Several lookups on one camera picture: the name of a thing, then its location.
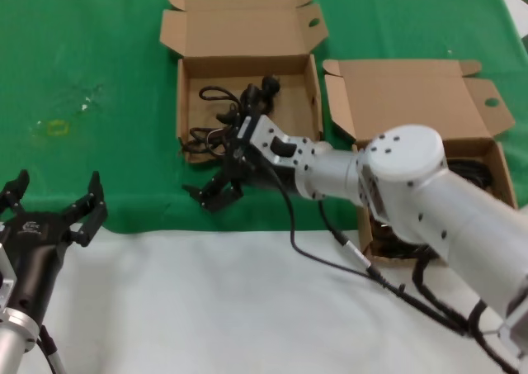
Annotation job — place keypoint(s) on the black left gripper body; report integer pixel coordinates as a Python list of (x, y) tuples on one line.
[(33, 258)]

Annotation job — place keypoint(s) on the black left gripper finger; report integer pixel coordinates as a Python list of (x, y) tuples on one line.
[(88, 217), (14, 192)]

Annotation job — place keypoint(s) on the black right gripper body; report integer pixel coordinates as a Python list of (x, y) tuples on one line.
[(255, 176)]

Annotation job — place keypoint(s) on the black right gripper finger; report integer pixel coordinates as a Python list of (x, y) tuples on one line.
[(224, 198), (208, 192)]

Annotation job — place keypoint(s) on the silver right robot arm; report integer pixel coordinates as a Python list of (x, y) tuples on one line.
[(412, 163)]

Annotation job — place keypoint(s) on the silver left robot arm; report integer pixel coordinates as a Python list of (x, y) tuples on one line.
[(14, 341)]

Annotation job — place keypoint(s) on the cardboard box with torn rim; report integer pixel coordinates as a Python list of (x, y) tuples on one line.
[(247, 39)]

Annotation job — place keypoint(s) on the cardboard box with clean rim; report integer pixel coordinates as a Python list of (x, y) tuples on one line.
[(412, 97)]

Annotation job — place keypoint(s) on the green table cloth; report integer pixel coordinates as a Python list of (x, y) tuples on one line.
[(82, 39)]

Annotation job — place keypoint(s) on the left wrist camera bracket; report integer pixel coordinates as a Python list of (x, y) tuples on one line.
[(5, 283)]

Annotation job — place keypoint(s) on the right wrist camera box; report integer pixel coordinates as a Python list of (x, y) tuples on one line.
[(264, 136)]

